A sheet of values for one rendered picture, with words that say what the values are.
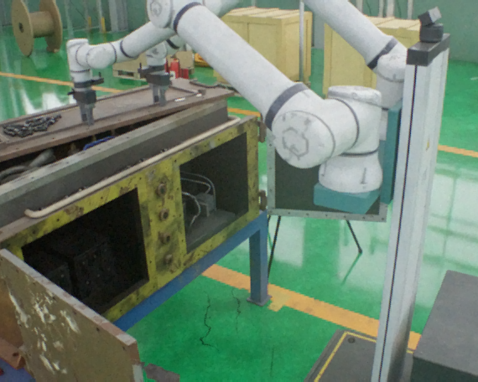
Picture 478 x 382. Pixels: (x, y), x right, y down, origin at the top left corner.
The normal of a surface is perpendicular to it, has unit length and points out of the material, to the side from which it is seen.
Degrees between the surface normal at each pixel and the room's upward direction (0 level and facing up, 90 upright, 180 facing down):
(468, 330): 0
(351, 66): 90
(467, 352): 0
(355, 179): 68
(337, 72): 90
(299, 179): 90
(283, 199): 90
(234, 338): 0
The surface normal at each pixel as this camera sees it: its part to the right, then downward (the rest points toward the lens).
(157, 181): 0.83, 0.22
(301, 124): -0.57, 0.31
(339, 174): -0.47, 0.02
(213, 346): -0.02, -0.90
